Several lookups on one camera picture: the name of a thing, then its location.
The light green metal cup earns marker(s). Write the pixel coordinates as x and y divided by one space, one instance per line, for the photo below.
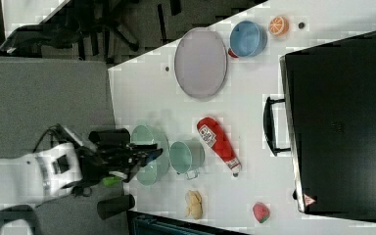
186 157

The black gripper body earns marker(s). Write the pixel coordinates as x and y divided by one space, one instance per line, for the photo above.
110 153

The red ketchup bottle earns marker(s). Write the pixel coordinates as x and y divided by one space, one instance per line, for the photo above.
214 136

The grey round plate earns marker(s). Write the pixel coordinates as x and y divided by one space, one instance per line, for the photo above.
200 63

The black cylinder post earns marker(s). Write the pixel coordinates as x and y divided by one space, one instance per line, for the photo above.
111 207

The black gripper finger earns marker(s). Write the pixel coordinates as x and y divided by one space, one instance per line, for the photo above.
140 158

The blue bowl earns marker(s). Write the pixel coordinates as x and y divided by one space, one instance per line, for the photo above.
247 39

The orange slice toy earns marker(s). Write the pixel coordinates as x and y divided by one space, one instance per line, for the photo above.
279 26

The red green toy strawberry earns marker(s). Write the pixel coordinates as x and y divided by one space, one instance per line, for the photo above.
261 212

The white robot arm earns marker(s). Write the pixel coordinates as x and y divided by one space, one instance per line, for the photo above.
71 166

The black office chair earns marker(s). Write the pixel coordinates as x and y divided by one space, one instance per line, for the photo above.
75 21

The light green bowl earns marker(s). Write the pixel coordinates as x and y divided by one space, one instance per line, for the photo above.
158 161

